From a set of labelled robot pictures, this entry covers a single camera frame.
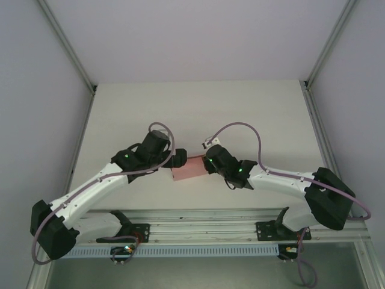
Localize light blue slotted cable duct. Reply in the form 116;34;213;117
52;244;279;259

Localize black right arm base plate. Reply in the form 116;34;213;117
255;221;312;241

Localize aluminium lower frame bar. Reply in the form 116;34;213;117
25;243;54;289
354;240;380;289

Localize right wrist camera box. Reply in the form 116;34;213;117
201;137;221;149

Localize left controller board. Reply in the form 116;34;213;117
110;245;135;266

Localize pink paper box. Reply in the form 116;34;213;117
170;155;209;182

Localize aluminium frame post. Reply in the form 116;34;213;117
303;0;359;91
36;0;97;95

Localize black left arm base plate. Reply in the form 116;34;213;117
96;222;150;244

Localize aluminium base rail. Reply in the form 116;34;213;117
42;207;370;246

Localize right controller board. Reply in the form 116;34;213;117
278;244;304;261

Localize controller board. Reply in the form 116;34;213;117
278;244;304;261
110;245;135;266

